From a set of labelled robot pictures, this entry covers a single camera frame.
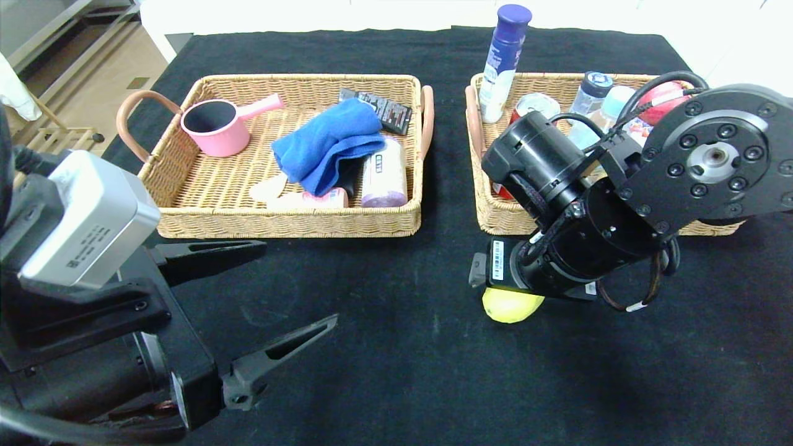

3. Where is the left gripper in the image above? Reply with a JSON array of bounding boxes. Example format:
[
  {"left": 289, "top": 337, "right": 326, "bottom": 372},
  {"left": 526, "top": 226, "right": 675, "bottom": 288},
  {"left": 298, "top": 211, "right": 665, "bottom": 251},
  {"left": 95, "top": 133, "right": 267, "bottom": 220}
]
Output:
[{"left": 11, "top": 240, "right": 340, "bottom": 432}]

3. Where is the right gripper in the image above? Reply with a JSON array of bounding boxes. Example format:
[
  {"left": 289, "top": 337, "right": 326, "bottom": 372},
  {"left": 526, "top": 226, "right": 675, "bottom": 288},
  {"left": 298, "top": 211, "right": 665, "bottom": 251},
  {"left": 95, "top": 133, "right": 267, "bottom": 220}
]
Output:
[{"left": 468, "top": 236, "right": 531, "bottom": 292}]

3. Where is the yellow lemon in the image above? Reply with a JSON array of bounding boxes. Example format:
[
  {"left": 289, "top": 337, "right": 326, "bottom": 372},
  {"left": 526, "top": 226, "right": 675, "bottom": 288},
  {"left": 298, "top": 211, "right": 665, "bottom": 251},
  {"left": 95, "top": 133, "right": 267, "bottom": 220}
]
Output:
[{"left": 482, "top": 287, "right": 546, "bottom": 325}]

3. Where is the cream spoon teal handle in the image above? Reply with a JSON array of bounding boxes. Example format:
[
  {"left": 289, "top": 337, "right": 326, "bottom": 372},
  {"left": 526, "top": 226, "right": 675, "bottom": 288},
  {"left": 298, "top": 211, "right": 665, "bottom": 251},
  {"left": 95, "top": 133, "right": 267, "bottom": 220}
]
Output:
[{"left": 250, "top": 173, "right": 289, "bottom": 203}]

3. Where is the pink lotion bottle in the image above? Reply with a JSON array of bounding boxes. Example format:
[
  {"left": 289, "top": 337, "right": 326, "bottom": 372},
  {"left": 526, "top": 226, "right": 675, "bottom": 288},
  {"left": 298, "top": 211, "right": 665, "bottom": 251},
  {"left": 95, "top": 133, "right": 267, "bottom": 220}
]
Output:
[{"left": 266, "top": 188, "right": 349, "bottom": 210}]

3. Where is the red soda can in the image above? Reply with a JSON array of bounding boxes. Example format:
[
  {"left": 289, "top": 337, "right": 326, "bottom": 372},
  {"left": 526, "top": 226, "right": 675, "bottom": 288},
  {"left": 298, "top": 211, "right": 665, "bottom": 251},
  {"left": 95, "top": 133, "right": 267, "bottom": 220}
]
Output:
[{"left": 493, "top": 93, "right": 561, "bottom": 201}]

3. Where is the blue towel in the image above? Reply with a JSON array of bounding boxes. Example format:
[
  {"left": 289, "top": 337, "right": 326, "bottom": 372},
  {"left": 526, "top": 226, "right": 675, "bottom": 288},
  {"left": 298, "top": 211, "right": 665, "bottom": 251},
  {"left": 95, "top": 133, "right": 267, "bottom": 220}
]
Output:
[{"left": 271, "top": 98, "right": 387, "bottom": 198}]

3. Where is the water bottle blue cap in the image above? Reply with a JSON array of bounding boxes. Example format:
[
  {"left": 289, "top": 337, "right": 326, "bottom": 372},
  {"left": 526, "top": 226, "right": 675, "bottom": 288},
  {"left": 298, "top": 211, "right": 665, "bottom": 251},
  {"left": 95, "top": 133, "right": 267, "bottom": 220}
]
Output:
[{"left": 570, "top": 85, "right": 640, "bottom": 149}]

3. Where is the wicker basket holding food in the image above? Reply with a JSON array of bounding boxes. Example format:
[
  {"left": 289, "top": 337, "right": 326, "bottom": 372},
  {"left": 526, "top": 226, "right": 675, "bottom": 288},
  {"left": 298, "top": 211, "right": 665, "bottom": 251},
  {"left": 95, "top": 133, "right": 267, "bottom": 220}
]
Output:
[{"left": 465, "top": 73, "right": 744, "bottom": 237}]

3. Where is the wicker basket holding household items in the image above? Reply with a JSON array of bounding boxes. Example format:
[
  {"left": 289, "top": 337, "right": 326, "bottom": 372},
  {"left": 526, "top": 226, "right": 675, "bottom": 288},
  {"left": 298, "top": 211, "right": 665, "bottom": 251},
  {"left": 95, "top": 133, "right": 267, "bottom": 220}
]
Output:
[{"left": 116, "top": 74, "right": 436, "bottom": 240}]

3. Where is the black table cloth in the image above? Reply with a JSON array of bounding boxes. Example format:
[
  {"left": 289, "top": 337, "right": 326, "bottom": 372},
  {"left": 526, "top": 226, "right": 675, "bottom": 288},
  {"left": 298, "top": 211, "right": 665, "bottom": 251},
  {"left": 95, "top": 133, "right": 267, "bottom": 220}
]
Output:
[{"left": 0, "top": 27, "right": 793, "bottom": 446}]

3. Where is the purple bin bag roll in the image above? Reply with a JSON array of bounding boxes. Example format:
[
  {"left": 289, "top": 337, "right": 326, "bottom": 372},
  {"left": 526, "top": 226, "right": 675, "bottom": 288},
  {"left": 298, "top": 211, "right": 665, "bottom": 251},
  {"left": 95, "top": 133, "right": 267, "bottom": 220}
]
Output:
[{"left": 361, "top": 137, "right": 410, "bottom": 209}]

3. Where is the black glasses case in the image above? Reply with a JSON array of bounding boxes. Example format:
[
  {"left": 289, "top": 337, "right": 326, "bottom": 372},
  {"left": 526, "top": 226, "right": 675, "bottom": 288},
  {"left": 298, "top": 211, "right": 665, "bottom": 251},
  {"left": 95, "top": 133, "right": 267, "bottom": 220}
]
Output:
[{"left": 336, "top": 158, "right": 366, "bottom": 199}]

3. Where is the pink saucepan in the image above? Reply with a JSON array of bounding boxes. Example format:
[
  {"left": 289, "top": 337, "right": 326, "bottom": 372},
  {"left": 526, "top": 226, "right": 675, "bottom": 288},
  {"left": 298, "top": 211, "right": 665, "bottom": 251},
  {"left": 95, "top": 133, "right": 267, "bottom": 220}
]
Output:
[{"left": 181, "top": 94, "right": 286, "bottom": 158}]

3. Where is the black barcode packet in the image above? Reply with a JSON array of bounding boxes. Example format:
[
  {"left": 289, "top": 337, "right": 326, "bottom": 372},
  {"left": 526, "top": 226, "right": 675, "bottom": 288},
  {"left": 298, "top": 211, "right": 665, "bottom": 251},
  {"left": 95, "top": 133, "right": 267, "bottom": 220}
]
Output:
[{"left": 338, "top": 89, "right": 413, "bottom": 137}]

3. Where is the tall white bottle purple cap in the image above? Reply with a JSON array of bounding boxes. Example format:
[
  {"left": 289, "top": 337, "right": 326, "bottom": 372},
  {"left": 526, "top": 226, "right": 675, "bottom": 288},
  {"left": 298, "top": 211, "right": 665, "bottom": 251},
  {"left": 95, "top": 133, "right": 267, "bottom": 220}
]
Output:
[{"left": 478, "top": 5, "right": 533, "bottom": 125}]

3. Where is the small clear bottle dark cap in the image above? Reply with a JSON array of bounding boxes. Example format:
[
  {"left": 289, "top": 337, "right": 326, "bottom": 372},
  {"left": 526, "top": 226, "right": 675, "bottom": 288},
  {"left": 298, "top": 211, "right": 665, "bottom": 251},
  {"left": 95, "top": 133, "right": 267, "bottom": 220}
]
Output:
[{"left": 567, "top": 72, "right": 614, "bottom": 125}]

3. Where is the wooden rolling rack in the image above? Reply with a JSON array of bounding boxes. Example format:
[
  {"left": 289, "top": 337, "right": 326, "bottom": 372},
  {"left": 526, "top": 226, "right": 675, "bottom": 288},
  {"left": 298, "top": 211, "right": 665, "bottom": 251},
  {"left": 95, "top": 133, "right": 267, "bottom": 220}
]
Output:
[{"left": 12, "top": 93, "right": 106, "bottom": 155}]

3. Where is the red apple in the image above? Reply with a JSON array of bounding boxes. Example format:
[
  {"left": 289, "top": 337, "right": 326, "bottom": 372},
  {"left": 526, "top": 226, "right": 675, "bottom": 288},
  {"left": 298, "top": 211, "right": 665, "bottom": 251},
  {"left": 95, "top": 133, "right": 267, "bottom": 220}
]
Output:
[{"left": 638, "top": 81, "right": 693, "bottom": 126}]

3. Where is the white hanging cloth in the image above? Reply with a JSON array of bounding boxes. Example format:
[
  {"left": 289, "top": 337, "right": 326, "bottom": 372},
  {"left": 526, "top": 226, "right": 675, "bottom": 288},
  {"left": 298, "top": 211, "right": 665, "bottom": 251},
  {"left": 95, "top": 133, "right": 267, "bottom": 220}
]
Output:
[{"left": 0, "top": 53, "right": 45, "bottom": 123}]

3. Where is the beige shelf unit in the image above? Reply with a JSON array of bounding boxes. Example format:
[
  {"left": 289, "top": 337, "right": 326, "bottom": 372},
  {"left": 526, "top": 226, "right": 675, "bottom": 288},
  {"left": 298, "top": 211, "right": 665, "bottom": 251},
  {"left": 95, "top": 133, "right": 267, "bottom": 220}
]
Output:
[{"left": 0, "top": 0, "right": 143, "bottom": 81}]

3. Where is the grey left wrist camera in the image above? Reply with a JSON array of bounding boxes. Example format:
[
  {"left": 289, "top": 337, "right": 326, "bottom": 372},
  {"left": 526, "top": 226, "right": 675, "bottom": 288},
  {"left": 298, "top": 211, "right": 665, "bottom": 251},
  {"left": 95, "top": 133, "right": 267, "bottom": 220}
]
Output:
[{"left": 17, "top": 150, "right": 162, "bottom": 291}]

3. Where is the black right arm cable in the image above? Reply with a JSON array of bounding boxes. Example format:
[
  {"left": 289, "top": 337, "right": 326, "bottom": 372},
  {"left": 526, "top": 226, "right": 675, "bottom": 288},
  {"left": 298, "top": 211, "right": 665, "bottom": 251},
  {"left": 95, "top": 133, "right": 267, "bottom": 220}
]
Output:
[{"left": 548, "top": 70, "right": 711, "bottom": 149}]

